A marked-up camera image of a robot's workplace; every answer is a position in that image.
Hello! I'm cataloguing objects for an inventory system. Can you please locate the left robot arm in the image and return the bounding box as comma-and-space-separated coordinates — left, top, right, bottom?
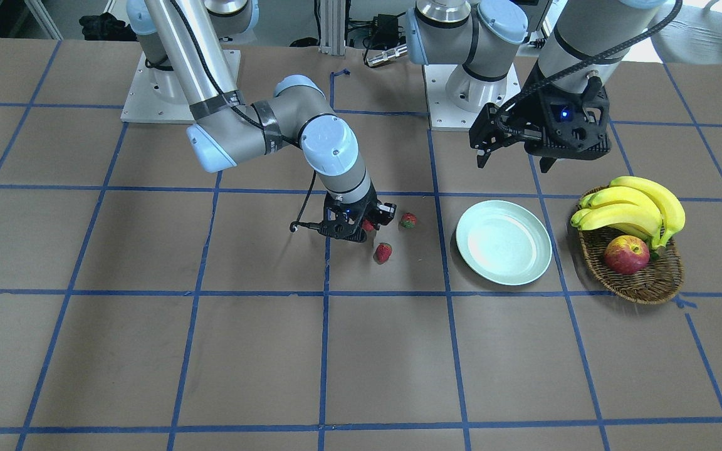
405, 1, 682, 172

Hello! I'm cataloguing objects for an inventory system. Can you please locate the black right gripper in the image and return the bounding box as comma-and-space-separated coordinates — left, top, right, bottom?
317, 194, 397, 243

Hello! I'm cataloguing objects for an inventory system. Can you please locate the woven wicker basket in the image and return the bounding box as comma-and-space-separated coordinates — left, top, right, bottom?
577, 186, 685, 305

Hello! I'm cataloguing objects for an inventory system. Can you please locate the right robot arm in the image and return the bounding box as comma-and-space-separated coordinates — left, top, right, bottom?
127, 1, 396, 242

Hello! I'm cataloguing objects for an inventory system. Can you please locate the yellow banana bunch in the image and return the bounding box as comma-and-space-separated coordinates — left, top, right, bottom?
570, 176, 686, 251

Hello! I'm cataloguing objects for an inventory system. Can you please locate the grey office chair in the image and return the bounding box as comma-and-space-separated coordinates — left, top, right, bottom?
650, 1, 722, 65

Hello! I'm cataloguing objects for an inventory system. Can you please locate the red apple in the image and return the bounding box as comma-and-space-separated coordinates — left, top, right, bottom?
604, 235, 651, 275

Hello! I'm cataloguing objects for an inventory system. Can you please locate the light green plate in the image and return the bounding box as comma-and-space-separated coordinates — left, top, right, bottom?
455, 200, 552, 286

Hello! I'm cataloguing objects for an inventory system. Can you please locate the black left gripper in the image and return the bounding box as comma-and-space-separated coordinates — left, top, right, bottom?
469, 81, 611, 174

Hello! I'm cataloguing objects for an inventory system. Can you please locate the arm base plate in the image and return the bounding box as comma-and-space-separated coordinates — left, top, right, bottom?
423, 64, 520, 132
120, 52, 194, 125

